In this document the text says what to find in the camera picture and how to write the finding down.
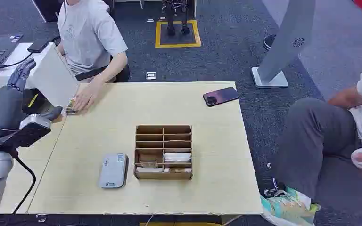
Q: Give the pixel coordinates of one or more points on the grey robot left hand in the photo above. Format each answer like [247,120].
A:
[7,106]

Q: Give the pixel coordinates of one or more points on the printed card stack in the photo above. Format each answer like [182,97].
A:
[71,110]

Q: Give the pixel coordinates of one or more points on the wooden card box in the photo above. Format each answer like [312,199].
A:
[156,176]

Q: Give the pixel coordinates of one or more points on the black device with yellow label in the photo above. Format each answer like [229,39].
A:
[37,104]

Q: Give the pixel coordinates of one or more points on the white desk riser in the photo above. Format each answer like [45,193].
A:
[53,78]

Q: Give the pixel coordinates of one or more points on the person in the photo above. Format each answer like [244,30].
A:
[87,37]
[312,134]

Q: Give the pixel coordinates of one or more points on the black power adapter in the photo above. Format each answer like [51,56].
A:
[38,46]

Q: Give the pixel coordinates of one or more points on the silver floor socket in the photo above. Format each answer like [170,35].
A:
[151,75]

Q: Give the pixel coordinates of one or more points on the brown card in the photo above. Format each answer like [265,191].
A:
[148,163]

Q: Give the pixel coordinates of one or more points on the multicolour sneaker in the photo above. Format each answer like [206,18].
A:
[288,207]

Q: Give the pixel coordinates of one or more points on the small floor plate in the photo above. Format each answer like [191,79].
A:
[150,19]

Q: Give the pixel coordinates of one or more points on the chrome chair base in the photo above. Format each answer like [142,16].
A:
[273,191]

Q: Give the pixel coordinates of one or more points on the yellow floor tape square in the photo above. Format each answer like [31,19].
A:
[178,45]

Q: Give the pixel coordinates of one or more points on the black legged robot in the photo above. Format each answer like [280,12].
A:
[170,29]

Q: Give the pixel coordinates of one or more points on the white furniture leg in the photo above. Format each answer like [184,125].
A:
[141,3]
[195,7]

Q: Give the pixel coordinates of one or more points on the thick white card stack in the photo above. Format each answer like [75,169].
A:
[177,157]

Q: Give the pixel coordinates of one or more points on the dark red smartphone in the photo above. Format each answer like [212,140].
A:
[221,96]

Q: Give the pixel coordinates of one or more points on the pale desk leg panel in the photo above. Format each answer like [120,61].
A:
[231,220]

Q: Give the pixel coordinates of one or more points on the grey kiosk stand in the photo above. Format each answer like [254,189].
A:
[281,46]

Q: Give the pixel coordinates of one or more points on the black shoe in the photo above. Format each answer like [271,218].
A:
[268,42]

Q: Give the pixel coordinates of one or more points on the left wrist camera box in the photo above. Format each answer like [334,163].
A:
[28,134]

